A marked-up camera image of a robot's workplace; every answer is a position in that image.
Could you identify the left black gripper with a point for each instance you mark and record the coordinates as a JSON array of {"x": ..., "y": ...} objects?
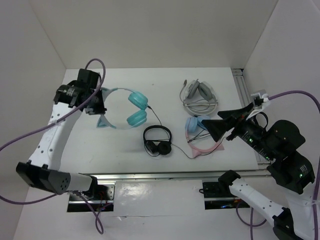
[{"x": 100, "y": 109}]

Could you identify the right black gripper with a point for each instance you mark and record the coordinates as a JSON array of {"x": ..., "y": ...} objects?
[{"x": 216, "y": 126}]

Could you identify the teal cat-ear headphones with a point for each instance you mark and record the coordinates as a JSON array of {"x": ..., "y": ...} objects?
[{"x": 130, "y": 114}]

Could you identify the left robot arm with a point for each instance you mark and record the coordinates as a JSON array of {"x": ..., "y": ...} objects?
[{"x": 42, "y": 170}]

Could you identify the pink blue cat-ear headphones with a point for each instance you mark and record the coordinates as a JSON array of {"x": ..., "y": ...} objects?
[{"x": 195, "y": 130}]

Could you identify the grey white headphones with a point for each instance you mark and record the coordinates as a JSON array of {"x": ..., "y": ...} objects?
[{"x": 198, "y": 98}]

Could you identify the black headphones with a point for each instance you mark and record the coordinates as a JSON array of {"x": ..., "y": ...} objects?
[{"x": 157, "y": 147}]

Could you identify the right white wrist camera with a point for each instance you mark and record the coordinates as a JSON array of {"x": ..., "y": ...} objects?
[{"x": 260, "y": 102}]

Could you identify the aluminium side rail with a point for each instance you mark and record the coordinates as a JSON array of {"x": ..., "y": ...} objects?
[{"x": 245, "y": 100}]

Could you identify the aluminium front rail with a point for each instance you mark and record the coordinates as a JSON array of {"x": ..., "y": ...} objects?
[{"x": 159, "y": 175}]

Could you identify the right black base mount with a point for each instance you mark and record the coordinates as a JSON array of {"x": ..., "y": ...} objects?
[{"x": 215, "y": 197}]

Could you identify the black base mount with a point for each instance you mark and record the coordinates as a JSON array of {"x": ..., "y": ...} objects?
[
  {"x": 103, "y": 200},
  {"x": 215, "y": 197}
]

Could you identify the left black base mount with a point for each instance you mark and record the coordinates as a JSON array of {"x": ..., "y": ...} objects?
[{"x": 103, "y": 200}]

